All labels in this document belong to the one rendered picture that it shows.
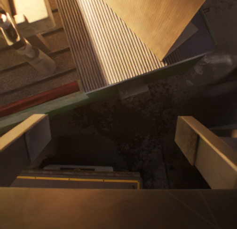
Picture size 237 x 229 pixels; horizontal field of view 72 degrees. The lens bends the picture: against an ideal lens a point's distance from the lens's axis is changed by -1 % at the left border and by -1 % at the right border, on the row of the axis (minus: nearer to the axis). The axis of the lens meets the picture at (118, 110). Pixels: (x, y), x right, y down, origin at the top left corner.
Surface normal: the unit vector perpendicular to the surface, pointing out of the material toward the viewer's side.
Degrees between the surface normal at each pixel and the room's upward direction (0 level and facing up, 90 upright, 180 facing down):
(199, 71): 0
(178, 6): 76
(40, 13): 0
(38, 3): 0
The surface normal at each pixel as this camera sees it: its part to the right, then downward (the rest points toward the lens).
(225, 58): -0.03, -0.12
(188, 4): -0.75, 0.60
